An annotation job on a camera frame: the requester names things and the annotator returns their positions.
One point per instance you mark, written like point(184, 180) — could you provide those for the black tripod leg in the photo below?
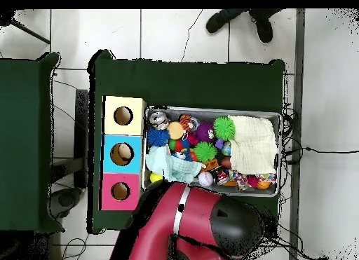
point(5, 19)

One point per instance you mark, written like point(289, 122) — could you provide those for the white baseball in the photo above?
point(205, 179)

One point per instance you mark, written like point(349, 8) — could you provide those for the green spiky rubber ball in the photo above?
point(223, 128)

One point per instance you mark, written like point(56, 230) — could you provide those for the dark green side table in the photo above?
point(25, 131)

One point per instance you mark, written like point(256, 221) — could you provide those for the black stand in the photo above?
point(81, 131)

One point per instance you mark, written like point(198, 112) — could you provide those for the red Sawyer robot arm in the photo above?
point(196, 212)

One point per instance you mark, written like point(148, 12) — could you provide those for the person's left foot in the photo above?
point(263, 27)

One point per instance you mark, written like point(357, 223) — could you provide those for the dark green table cloth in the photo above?
point(190, 83)

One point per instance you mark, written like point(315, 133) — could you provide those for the orange round sponge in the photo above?
point(175, 131)

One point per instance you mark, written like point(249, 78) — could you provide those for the grey round base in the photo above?
point(66, 199)

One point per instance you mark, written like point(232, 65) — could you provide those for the green spiky toy with eyes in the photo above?
point(204, 152)

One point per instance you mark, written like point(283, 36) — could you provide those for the tiger plush toy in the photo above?
point(185, 122)

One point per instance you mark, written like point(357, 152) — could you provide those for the person's foot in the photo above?
point(263, 27)
point(217, 22)

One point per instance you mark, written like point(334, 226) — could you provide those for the light blue waffle cloth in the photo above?
point(174, 167)

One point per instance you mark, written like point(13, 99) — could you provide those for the cream waffle cloth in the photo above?
point(252, 145)

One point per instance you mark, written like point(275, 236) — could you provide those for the person's right foot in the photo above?
point(217, 22)

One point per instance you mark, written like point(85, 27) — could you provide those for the wooden box with three holes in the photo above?
point(134, 164)

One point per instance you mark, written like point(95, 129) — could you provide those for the blue spiky rubber ball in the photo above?
point(158, 137)

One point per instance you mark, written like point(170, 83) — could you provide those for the crushed silver drink can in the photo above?
point(158, 120)

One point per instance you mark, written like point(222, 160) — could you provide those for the purple spiky toy with eyes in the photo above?
point(204, 132)

